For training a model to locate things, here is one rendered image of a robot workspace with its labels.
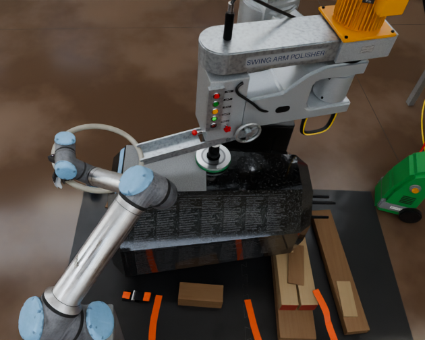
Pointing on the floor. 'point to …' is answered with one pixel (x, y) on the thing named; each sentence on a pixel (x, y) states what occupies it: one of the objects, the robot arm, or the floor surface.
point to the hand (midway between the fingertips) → (61, 182)
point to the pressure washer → (407, 185)
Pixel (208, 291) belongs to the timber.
